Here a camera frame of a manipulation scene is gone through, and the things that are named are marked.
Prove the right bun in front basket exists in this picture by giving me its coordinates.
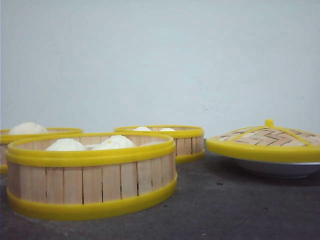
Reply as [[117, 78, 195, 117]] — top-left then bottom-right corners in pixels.
[[91, 135, 136, 150]]

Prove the front bamboo steamer basket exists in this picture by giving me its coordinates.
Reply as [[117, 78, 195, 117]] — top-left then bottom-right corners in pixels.
[[6, 132, 178, 221]]

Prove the left bun in middle basket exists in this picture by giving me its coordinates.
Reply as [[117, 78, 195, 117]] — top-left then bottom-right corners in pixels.
[[133, 126, 152, 132]]

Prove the white plate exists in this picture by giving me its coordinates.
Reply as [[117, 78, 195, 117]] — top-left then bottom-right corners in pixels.
[[233, 158, 320, 179]]

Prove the left bun in front basket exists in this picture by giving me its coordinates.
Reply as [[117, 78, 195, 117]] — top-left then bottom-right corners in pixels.
[[45, 138, 87, 152]]

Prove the woven bamboo steamer lid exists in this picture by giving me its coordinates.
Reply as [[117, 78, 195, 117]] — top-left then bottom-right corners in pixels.
[[205, 119, 320, 165]]

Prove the right bun in middle basket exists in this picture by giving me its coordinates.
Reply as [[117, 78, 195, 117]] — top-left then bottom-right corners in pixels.
[[159, 127, 176, 132]]

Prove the large bun in left basket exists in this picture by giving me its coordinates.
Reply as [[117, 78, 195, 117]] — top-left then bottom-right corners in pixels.
[[8, 121, 48, 135]]

